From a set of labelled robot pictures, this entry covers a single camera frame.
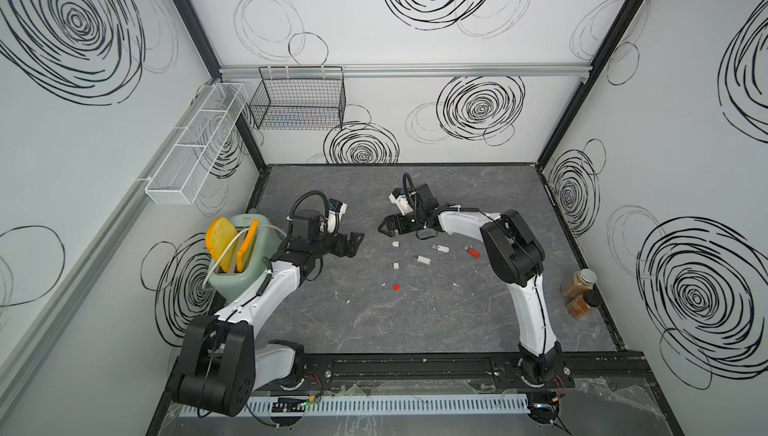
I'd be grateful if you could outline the red black usb drive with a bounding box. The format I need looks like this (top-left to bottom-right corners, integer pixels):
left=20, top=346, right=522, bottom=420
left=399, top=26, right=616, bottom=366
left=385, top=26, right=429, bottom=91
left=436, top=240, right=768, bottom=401
left=464, top=246, right=481, bottom=258

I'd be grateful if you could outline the black wire basket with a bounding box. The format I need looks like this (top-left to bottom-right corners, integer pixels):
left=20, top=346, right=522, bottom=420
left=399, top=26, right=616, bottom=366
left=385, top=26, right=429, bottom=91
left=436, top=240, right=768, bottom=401
left=249, top=66, right=346, bottom=131

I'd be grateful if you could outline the green toaster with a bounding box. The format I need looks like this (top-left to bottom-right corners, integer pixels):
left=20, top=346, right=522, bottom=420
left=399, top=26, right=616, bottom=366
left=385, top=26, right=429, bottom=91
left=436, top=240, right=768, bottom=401
left=204, top=214, right=286, bottom=302

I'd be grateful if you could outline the dark orange spice jar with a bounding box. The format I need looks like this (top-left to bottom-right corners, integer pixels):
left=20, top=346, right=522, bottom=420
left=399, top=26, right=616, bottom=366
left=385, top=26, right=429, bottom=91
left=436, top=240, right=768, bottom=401
left=567, top=290, right=603, bottom=319

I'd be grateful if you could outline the orange toast slice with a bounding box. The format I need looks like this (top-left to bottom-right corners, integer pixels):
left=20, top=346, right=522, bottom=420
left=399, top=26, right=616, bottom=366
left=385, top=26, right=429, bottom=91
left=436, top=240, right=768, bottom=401
left=236, top=220, right=259, bottom=273

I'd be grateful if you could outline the light spice jar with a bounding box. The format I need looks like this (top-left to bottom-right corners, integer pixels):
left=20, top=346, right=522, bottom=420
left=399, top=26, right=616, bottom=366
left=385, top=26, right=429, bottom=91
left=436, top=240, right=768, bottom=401
left=561, top=268, right=598, bottom=301

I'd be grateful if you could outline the white wire shelf basket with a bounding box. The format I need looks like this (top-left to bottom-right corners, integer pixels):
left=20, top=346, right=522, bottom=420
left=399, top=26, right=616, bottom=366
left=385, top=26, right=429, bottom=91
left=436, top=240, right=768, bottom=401
left=145, top=82, right=247, bottom=206

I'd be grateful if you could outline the grey slotted cable duct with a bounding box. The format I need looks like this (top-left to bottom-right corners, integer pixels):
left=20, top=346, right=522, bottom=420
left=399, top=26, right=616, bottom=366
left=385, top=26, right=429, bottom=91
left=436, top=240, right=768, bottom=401
left=244, top=394, right=531, bottom=417

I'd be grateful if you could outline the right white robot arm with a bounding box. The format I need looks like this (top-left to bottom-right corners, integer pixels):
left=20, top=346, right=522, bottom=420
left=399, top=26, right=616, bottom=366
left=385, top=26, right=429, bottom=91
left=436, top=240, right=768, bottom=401
left=378, top=173, right=562, bottom=387

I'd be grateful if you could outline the black corrugated cable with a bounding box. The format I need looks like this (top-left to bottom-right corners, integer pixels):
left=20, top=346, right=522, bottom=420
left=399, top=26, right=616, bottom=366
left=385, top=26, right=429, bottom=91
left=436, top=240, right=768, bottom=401
left=287, top=190, right=331, bottom=227

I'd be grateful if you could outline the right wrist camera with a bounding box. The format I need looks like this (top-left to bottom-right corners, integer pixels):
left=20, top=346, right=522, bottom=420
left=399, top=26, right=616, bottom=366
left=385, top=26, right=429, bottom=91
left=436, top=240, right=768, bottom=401
left=389, top=188, right=413, bottom=213

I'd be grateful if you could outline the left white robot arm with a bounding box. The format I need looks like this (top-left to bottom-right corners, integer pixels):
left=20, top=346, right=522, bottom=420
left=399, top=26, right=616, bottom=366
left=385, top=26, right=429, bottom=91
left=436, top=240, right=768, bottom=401
left=169, top=200, right=364, bottom=416

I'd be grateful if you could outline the round yellow toast slice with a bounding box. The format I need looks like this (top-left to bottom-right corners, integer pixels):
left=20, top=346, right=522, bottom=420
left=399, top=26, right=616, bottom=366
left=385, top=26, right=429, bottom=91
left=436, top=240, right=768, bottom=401
left=205, top=217, right=239, bottom=273

